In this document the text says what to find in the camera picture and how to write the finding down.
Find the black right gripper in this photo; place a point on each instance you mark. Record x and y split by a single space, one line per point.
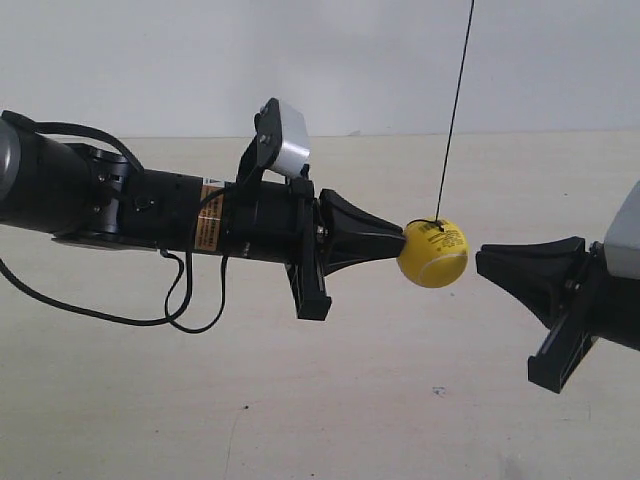
541 276

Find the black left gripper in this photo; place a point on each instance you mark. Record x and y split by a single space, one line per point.
267 221

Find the yellow tennis ball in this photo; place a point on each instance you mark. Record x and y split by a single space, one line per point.
435 254

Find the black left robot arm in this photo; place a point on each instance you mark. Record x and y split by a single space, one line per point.
85 188

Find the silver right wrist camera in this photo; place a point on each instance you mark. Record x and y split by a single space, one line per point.
621 241

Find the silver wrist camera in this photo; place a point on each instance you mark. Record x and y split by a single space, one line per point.
281 144
621 241

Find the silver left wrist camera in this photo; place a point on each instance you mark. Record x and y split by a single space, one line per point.
281 144

